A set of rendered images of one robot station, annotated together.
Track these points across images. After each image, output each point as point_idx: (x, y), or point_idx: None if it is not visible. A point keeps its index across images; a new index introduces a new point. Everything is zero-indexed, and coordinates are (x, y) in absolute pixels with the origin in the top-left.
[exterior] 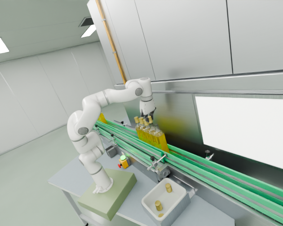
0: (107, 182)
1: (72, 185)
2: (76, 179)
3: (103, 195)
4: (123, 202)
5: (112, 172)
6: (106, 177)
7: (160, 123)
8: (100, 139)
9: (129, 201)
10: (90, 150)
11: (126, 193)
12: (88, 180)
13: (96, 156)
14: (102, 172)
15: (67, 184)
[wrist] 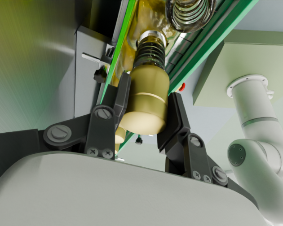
0: (257, 86)
1: (214, 125)
2: (202, 127)
3: (275, 77)
4: None
5: (210, 90)
6: (255, 94)
7: (49, 30)
8: None
9: None
10: (279, 173)
11: (266, 34)
12: (206, 113)
13: (276, 150)
14: (265, 110)
15: (212, 131)
